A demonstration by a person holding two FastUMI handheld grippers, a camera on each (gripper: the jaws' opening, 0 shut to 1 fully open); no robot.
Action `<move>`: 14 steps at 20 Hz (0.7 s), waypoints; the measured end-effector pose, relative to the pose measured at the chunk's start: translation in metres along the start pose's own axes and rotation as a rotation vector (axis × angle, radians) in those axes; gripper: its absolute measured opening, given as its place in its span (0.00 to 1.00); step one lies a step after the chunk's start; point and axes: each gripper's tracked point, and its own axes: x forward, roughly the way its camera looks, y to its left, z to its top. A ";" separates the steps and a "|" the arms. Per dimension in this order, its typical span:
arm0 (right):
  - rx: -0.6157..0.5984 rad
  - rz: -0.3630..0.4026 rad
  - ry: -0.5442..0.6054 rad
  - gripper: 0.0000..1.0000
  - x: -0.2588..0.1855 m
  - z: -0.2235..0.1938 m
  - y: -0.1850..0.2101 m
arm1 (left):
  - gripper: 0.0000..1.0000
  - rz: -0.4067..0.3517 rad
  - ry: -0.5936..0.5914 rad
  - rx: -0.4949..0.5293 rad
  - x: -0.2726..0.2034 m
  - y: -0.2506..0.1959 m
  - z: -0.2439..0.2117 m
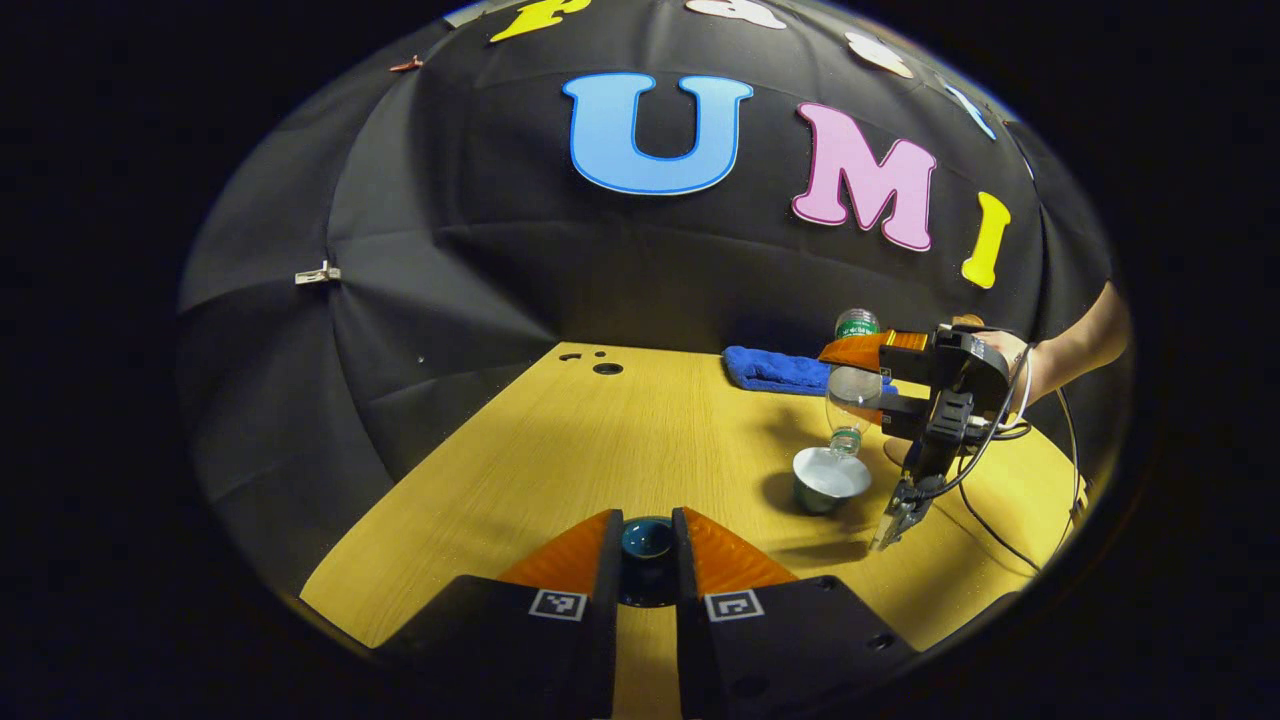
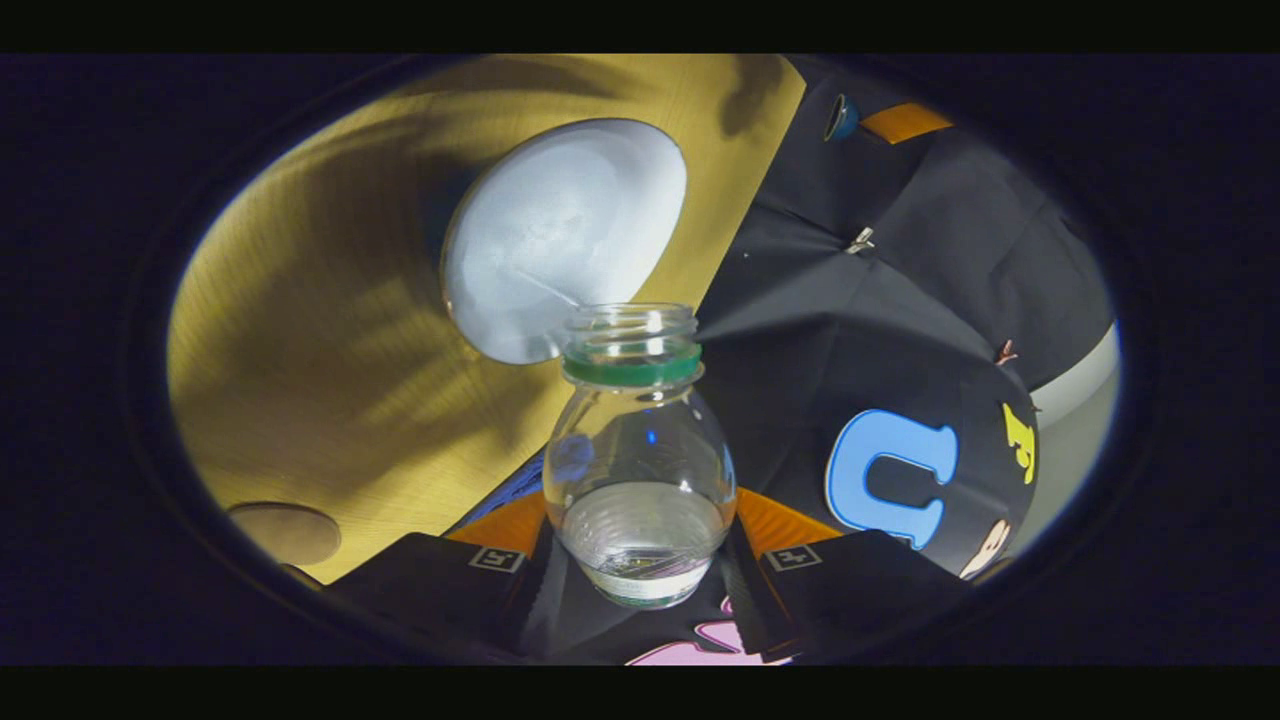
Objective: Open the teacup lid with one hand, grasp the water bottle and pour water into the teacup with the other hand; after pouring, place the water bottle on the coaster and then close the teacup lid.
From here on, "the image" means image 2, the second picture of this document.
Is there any black backdrop cloth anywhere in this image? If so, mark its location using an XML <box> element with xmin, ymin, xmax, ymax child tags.
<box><xmin>545</xmin><ymin>55</ymin><xmax>1116</xmax><ymax>666</ymax></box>

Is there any round brown coaster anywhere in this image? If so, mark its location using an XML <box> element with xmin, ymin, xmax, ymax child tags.
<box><xmin>228</xmin><ymin>502</ymin><xmax>343</xmax><ymax>567</ymax></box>

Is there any white teacup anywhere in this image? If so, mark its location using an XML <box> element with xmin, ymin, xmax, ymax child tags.
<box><xmin>440</xmin><ymin>118</ymin><xmax>689</xmax><ymax>366</ymax></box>

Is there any blue folded towel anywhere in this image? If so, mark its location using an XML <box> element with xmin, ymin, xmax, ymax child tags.
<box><xmin>455</xmin><ymin>450</ymin><xmax>549</xmax><ymax>531</ymax></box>

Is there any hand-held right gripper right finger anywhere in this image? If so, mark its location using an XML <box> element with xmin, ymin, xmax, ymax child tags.
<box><xmin>720</xmin><ymin>487</ymin><xmax>971</xmax><ymax>661</ymax></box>

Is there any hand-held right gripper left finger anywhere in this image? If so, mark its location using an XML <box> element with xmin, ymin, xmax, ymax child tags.
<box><xmin>280</xmin><ymin>490</ymin><xmax>556</xmax><ymax>661</ymax></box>

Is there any clear plastic water bottle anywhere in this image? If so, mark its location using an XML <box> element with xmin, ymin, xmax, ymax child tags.
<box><xmin>542</xmin><ymin>303</ymin><xmax>739</xmax><ymax>611</ymax></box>

